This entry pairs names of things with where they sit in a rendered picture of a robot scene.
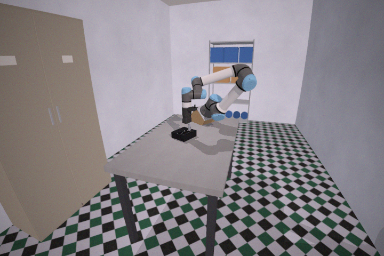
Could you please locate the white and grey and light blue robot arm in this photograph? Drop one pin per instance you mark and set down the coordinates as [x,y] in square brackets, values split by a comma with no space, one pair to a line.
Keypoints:
[215,107]

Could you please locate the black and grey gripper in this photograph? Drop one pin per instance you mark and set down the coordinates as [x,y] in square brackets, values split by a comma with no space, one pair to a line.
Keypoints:
[186,113]

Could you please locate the black lighting desk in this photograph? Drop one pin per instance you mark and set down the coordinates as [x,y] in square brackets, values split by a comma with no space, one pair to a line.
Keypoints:
[183,134]

